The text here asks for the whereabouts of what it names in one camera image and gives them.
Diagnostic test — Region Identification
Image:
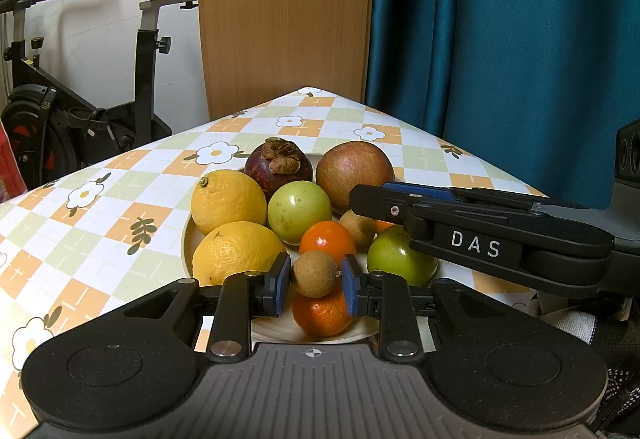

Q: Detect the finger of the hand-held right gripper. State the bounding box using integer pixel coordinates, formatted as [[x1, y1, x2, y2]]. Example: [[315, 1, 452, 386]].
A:
[[349, 185, 436, 240], [379, 181, 546, 205]]

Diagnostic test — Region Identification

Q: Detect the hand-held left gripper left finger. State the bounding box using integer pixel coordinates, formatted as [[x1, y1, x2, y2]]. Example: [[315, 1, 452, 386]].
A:
[[122, 253, 292, 362]]

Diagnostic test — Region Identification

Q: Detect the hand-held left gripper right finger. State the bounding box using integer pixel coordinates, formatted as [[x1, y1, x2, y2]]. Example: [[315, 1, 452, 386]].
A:
[[341, 254, 511, 362]]

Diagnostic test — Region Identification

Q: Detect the brown longan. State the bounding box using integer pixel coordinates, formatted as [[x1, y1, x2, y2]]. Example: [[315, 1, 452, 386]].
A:
[[339, 210, 377, 250], [292, 250, 341, 298]]

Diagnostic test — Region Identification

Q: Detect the reddish pomegranate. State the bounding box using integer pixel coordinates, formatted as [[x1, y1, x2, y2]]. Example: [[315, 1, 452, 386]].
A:
[[315, 140, 396, 215]]

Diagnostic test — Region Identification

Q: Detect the white plate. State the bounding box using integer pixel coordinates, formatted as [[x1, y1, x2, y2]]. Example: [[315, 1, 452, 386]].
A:
[[181, 152, 431, 345]]

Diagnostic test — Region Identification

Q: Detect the green jujube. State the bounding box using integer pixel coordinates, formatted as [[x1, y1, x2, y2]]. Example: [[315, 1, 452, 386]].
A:
[[366, 224, 440, 287], [267, 180, 333, 246]]

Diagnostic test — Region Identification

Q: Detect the yellow lemon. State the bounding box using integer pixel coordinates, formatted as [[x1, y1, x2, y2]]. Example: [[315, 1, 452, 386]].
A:
[[191, 169, 268, 236], [192, 221, 287, 287]]

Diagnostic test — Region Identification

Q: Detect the dark purple mangosteen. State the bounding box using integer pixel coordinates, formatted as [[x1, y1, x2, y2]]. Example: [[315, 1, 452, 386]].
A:
[[244, 137, 314, 200]]

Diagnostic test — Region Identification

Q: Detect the person's right hand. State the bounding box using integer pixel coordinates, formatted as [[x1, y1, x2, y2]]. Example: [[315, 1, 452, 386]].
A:
[[540, 304, 598, 345]]

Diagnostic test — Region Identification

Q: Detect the teal curtain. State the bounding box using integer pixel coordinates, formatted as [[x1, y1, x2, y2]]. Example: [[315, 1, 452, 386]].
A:
[[364, 0, 640, 210]]

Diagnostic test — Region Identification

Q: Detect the checkered flower tablecloth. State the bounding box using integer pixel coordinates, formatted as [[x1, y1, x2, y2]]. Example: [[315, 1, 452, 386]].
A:
[[0, 86, 551, 430]]

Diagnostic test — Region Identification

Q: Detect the dark dotted clothing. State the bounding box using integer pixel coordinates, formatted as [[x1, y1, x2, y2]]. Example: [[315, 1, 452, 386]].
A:
[[590, 299, 640, 439]]

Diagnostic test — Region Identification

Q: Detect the wooden board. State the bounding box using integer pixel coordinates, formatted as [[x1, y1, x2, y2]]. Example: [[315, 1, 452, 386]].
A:
[[196, 0, 377, 120]]

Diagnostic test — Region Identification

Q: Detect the black exercise bike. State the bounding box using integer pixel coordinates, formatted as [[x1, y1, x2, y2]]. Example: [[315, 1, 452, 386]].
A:
[[0, 0, 201, 190]]

